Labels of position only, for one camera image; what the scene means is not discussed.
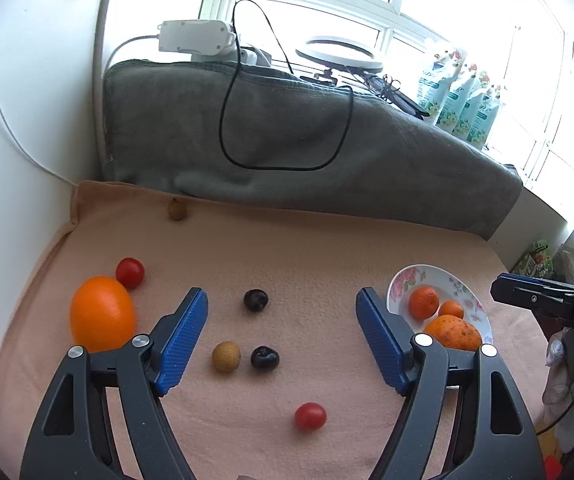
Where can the floral packages on sill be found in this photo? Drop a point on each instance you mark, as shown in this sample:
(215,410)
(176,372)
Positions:
(458,97)

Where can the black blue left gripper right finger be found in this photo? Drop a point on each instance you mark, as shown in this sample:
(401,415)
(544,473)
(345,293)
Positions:
(492,435)

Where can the dark cherry upper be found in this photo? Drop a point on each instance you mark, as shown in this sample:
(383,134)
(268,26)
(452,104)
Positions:
(256,300)

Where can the mandarin with stem middle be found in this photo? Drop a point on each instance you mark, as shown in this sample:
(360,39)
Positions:
(423,303)

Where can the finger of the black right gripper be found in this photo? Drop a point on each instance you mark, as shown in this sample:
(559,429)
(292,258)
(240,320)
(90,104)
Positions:
(544,297)

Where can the brown longan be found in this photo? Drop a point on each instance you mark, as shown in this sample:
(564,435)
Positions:
(226,357)
(177,209)

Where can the red cherry tomato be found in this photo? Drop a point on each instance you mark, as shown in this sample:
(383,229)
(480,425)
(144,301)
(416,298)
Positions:
(130,272)
(310,416)

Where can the dark cherry lower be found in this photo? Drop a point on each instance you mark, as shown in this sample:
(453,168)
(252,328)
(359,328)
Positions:
(264,359)

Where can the small mandarin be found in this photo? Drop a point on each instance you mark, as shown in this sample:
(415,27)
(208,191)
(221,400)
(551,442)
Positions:
(451,307)

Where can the red cherry tomato lower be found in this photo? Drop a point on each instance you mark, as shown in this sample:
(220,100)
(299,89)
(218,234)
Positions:
(310,416)

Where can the white floral plate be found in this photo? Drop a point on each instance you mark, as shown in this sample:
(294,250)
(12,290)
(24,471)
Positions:
(446,286)

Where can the white ring light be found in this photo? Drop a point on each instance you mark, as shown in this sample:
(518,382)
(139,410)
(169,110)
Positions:
(339,54)

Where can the red cherry tomato upper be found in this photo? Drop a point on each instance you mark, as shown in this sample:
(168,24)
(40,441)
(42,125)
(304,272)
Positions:
(130,272)

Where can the dark cherry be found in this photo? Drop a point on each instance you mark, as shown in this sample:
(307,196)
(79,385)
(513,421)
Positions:
(264,359)
(256,300)

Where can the grey cushion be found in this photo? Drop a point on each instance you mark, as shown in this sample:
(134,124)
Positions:
(256,136)

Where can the white power adapter box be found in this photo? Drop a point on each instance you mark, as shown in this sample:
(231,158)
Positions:
(196,37)

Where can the spotted orange in plate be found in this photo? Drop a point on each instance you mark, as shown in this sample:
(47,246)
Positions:
(453,332)

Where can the green snack package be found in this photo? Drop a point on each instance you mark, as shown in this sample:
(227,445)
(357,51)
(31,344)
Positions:
(536,262)

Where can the large orange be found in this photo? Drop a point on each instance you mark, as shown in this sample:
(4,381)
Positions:
(102,316)

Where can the pink beige blanket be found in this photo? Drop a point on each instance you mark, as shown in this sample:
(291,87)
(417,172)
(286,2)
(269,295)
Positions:
(311,266)

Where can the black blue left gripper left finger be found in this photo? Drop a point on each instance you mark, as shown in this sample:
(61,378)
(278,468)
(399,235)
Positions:
(100,405)

